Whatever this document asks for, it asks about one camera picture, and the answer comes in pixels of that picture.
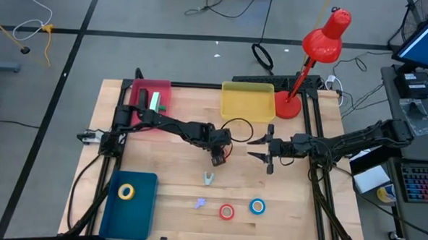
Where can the black floor fan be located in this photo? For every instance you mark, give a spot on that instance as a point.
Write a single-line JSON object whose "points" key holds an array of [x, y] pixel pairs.
{"points": [[415, 16]]}

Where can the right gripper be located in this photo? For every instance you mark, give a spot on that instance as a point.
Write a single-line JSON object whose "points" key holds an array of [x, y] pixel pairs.
{"points": [[283, 146]]}

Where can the white box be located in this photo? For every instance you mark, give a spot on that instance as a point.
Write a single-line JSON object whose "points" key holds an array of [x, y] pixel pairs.
{"points": [[372, 179]]}

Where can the grey cart base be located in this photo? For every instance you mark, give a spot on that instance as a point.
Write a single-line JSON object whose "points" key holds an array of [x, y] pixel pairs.
{"points": [[1, 66]]}

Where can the grey staple remover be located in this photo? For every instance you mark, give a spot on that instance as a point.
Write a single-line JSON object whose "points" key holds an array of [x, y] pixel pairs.
{"points": [[208, 178]]}

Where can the pink plastic bin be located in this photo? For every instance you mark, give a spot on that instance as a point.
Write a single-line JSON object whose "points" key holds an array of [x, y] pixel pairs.
{"points": [[166, 90]]}

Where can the blue plastic bin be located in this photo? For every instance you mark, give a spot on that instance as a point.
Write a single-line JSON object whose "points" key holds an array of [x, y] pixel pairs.
{"points": [[133, 218]]}

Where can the green mini stapler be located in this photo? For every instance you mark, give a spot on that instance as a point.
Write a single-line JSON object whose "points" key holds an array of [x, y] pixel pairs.
{"points": [[162, 107]]}

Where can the purple staple remover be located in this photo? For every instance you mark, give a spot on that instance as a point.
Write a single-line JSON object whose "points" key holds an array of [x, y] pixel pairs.
{"points": [[200, 203]]}

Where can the black stapler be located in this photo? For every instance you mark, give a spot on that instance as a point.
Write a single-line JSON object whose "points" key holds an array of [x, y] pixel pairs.
{"points": [[143, 97]]}

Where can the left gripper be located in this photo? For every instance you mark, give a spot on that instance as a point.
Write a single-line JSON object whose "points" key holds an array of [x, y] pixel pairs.
{"points": [[219, 145]]}

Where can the yellow plastic bin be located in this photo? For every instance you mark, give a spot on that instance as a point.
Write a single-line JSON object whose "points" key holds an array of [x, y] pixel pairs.
{"points": [[247, 103]]}

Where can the grey keyboard shelf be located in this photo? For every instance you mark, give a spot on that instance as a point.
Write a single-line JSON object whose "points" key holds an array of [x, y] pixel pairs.
{"points": [[423, 223]]}

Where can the red desk lamp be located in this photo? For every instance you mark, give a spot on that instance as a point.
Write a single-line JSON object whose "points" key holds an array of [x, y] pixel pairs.
{"points": [[322, 43]]}

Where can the clear plastic bag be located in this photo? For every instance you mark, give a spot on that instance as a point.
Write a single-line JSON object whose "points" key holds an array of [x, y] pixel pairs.
{"points": [[417, 114]]}

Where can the grey desk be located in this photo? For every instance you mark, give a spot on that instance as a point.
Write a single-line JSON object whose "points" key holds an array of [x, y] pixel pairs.
{"points": [[395, 106]]}

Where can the backlit keyboard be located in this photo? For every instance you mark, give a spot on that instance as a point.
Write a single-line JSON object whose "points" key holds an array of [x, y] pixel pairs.
{"points": [[423, 183]]}

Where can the mint green stapler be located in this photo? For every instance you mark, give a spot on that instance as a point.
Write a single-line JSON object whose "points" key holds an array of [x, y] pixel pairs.
{"points": [[155, 101]]}

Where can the black table frame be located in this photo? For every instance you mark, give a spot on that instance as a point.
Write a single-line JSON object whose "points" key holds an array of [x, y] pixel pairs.
{"points": [[197, 85]]}

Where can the white power adapter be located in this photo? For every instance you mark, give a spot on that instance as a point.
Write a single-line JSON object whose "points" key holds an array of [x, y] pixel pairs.
{"points": [[330, 81]]}

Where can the red tape roll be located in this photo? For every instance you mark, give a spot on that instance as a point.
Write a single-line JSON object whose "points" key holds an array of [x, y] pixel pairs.
{"points": [[221, 211]]}

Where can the black mini computer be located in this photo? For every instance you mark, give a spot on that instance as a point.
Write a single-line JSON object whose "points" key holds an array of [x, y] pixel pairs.
{"points": [[414, 85]]}

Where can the yellow box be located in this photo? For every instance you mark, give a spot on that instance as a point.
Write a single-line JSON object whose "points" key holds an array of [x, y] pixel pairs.
{"points": [[120, 191]]}

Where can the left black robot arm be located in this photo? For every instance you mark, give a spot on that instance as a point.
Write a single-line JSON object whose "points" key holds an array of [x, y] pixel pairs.
{"points": [[170, 125]]}

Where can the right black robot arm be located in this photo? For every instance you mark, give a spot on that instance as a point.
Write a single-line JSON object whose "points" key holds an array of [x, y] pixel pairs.
{"points": [[358, 139]]}

